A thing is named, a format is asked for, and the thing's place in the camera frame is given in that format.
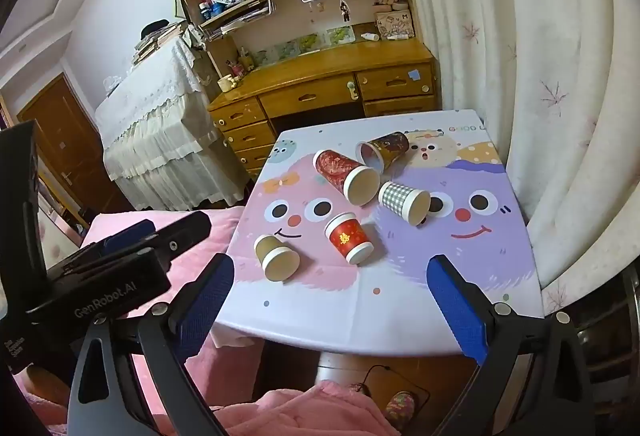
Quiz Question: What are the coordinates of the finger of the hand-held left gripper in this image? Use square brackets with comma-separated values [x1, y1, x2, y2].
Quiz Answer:
[102, 211, 212, 267]
[82, 219, 157, 262]

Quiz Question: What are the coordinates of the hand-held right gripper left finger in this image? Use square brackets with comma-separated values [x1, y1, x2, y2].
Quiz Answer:
[67, 253, 236, 436]

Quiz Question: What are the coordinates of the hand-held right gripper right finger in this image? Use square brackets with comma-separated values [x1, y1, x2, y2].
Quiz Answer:
[426, 255, 597, 436]

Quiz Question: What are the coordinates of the tan ribbed paper cup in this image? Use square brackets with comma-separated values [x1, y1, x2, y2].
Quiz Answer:
[253, 235, 301, 282]

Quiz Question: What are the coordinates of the checkered paper cup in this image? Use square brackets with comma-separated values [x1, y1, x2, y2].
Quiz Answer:
[378, 182, 432, 225]

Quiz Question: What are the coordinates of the small red gold-print paper cup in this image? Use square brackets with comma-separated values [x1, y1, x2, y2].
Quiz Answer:
[324, 212, 373, 265]

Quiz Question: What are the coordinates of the large red patterned paper cup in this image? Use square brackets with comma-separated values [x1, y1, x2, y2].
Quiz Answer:
[313, 149, 381, 206]

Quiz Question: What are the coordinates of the dark brown patterned paper cup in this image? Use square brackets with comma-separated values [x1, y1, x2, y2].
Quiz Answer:
[355, 131, 410, 173]

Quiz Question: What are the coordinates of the pink bed sheet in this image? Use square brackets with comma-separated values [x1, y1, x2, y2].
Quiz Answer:
[10, 209, 261, 436]

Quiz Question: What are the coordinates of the cartoon printed tablecloth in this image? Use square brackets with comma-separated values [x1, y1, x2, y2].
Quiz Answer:
[212, 109, 545, 358]

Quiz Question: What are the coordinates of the white lace furniture cover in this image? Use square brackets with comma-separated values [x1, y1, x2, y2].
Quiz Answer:
[94, 35, 251, 212]

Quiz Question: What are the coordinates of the floral slipper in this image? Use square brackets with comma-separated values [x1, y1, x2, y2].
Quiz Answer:
[384, 391, 418, 424]

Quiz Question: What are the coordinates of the brown wooden door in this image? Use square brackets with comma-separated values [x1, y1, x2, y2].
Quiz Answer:
[17, 72, 133, 237]

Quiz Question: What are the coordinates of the dark wooden furniture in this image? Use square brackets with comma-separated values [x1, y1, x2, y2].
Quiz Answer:
[545, 261, 640, 419]

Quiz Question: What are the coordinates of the pink fleece garment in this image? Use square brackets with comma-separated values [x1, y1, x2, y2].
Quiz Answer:
[200, 380, 401, 436]

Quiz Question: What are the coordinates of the wooden desk with drawers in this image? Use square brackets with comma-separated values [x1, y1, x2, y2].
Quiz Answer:
[207, 39, 443, 182]

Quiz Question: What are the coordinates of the stack of books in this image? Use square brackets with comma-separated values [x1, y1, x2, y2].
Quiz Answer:
[131, 24, 184, 65]

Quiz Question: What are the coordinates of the black hat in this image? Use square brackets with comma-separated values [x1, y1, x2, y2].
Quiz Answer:
[140, 19, 171, 38]

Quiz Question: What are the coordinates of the white floral curtain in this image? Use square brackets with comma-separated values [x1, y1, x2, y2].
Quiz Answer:
[390, 0, 640, 317]

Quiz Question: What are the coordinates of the drawn-on wooden box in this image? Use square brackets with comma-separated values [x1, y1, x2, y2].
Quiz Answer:
[375, 9, 416, 40]

